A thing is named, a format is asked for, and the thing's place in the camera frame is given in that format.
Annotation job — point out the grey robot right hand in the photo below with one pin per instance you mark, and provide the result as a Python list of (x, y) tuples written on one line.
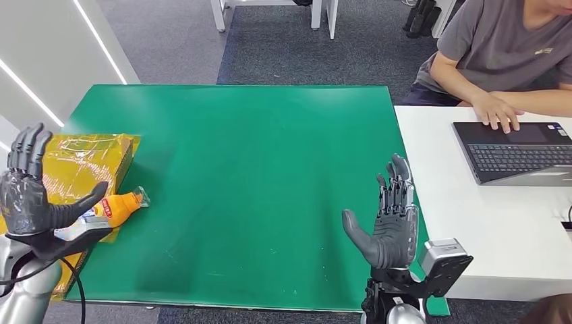
[(393, 241)]

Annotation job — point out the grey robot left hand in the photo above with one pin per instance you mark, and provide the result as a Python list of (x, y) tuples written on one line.
[(22, 201)]

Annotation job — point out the orange plastic bottle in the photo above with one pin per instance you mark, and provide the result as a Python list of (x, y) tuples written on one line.
[(118, 208)]

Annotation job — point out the person's right forearm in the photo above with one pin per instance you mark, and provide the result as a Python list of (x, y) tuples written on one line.
[(455, 79)]

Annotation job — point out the person's left forearm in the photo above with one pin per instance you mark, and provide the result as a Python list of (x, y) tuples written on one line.
[(540, 102)]

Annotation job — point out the yellow taped cardboard box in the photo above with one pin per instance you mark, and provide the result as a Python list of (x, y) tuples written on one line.
[(85, 161)]

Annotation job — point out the white desk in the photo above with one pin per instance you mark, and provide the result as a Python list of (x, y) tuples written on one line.
[(491, 223)]

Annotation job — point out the dark grey laptop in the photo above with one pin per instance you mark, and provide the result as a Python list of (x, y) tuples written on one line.
[(514, 154)]

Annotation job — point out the green table mat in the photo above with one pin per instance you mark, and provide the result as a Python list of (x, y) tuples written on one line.
[(250, 179)]

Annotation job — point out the person's right hand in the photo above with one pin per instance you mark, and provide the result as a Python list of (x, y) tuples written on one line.
[(496, 112)]

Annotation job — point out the brown rounded object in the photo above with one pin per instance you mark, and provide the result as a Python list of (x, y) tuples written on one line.
[(552, 311)]

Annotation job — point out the seated person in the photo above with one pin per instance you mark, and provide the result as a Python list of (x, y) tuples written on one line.
[(491, 44)]

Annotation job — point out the black boots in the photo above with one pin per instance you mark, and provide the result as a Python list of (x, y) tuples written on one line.
[(421, 19)]

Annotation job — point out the white table leg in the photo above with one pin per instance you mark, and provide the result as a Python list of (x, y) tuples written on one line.
[(443, 17), (331, 18)]

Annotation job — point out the black chair base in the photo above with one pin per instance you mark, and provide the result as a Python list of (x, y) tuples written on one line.
[(302, 2)]

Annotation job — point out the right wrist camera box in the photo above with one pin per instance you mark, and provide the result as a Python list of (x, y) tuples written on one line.
[(447, 268)]

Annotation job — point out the white table frame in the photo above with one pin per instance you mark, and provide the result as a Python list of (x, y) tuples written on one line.
[(316, 13)]

